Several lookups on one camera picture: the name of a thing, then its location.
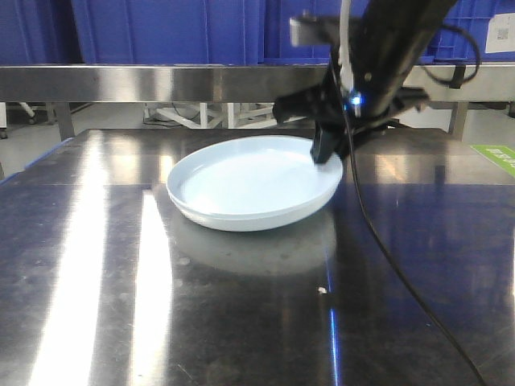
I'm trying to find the blue plastic crate, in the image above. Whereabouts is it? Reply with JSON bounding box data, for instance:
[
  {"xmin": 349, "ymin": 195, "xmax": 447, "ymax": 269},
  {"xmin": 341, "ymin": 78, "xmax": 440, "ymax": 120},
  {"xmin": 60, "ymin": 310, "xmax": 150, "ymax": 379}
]
[
  {"xmin": 428, "ymin": 1, "xmax": 514, "ymax": 63},
  {"xmin": 263, "ymin": 0, "xmax": 438, "ymax": 67},
  {"xmin": 72, "ymin": 1, "xmax": 265, "ymax": 65}
]

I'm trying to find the dark blue crate far left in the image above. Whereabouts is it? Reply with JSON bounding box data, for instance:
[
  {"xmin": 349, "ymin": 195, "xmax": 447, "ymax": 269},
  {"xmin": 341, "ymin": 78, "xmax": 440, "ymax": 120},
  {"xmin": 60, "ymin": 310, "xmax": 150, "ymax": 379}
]
[{"xmin": 1, "ymin": 0, "xmax": 82, "ymax": 65}]

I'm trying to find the blue plastic crate, left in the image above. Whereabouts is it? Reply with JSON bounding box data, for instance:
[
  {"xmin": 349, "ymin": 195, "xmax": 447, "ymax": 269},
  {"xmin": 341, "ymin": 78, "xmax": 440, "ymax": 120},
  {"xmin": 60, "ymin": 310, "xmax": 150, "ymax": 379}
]
[{"xmin": 72, "ymin": 1, "xmax": 265, "ymax": 65}]

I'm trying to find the white label on crate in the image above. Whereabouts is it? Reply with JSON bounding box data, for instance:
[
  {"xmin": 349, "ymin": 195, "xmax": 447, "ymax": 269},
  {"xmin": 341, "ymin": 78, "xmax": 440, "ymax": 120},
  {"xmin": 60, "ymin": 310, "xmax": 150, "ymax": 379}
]
[{"xmin": 485, "ymin": 13, "xmax": 514, "ymax": 54}]

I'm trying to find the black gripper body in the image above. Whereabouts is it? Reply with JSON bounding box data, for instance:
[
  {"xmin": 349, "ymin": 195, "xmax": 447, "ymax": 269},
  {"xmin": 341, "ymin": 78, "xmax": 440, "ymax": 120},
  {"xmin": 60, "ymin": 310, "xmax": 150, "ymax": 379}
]
[{"xmin": 272, "ymin": 66, "xmax": 429, "ymax": 134}]

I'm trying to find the blue plastic crate, middle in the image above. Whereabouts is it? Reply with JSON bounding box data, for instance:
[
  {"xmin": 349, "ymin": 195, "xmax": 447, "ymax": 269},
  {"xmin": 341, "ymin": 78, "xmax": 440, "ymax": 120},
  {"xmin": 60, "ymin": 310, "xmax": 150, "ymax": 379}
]
[{"xmin": 263, "ymin": 0, "xmax": 438, "ymax": 67}]

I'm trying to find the light blue plate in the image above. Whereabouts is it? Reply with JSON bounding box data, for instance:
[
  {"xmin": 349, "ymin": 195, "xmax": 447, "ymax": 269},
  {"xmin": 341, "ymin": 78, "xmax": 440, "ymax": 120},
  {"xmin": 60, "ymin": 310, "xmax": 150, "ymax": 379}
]
[
  {"xmin": 166, "ymin": 135, "xmax": 344, "ymax": 219},
  {"xmin": 173, "ymin": 189, "xmax": 336, "ymax": 232}
]

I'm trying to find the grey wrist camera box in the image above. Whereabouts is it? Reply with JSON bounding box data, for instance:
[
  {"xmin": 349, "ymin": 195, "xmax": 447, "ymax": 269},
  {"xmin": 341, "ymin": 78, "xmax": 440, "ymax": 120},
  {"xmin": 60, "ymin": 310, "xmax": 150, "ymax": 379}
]
[{"xmin": 290, "ymin": 15, "xmax": 340, "ymax": 47}]

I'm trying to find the white cable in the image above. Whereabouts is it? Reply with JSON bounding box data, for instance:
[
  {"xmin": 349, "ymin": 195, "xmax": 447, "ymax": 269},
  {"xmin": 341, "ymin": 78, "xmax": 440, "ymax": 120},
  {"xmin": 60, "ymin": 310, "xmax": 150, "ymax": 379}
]
[{"xmin": 338, "ymin": 0, "xmax": 355, "ymax": 87}]

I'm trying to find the black tape strip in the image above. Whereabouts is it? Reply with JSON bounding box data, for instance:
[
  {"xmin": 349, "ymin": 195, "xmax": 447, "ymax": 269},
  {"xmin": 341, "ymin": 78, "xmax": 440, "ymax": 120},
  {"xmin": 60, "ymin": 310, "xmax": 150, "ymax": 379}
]
[{"xmin": 448, "ymin": 64, "xmax": 467, "ymax": 89}]

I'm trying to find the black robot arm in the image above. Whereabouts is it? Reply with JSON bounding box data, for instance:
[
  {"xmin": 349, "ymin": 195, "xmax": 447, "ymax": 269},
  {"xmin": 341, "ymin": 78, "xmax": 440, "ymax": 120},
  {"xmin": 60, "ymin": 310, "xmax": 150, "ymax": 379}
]
[{"xmin": 273, "ymin": 1, "xmax": 455, "ymax": 164}]

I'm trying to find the stainless steel shelf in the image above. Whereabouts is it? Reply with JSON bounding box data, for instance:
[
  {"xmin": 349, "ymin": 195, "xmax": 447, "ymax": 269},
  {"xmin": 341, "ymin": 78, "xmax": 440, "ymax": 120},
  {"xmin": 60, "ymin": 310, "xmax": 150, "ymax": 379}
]
[{"xmin": 1, "ymin": 63, "xmax": 514, "ymax": 138}]

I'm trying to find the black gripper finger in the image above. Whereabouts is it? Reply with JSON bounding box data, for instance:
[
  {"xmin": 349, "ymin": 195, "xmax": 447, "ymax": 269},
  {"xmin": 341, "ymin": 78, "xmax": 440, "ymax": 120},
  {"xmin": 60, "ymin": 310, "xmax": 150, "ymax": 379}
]
[{"xmin": 310, "ymin": 124, "xmax": 348, "ymax": 164}]

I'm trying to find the black cable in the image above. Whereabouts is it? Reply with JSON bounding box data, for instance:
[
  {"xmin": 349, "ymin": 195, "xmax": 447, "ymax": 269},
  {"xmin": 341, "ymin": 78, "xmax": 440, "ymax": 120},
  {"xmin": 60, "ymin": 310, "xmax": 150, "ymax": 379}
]
[{"xmin": 341, "ymin": 23, "xmax": 488, "ymax": 386}]

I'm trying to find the blue plastic crate, right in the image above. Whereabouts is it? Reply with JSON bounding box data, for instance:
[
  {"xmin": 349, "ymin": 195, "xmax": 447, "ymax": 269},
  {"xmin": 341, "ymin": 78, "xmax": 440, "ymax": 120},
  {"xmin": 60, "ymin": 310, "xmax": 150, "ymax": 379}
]
[{"xmin": 428, "ymin": 1, "xmax": 514, "ymax": 63}]

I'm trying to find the white metal frame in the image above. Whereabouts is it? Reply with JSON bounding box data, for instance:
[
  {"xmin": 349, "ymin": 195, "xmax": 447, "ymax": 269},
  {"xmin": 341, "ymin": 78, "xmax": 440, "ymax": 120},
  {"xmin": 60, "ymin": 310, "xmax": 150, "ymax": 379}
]
[{"xmin": 142, "ymin": 102, "xmax": 312, "ymax": 129}]

